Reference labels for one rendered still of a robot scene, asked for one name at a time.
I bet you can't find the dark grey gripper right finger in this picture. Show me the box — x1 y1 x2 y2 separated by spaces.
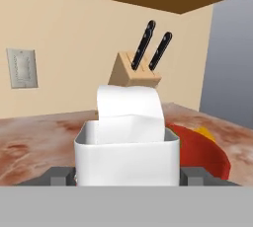
180 167 240 187

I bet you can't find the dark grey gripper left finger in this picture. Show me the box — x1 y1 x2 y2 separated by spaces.
16 166 77 187

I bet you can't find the red salad bowl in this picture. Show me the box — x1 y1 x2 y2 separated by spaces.
166 122 232 182

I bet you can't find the grey fridge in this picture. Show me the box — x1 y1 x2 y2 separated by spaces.
198 0 253 130

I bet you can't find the yellow food piece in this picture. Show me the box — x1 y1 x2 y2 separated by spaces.
194 125 217 143

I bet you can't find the white square container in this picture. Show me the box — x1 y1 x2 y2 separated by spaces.
73 119 182 187

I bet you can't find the white paper roll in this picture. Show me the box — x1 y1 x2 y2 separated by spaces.
96 84 166 145

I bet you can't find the wooden knife block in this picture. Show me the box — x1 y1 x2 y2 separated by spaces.
108 50 162 89

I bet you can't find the grey wall socket plate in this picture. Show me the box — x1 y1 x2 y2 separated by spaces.
6 47 40 90

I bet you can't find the black-handled knife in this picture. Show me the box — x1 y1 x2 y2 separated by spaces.
148 31 174 72
130 20 157 72

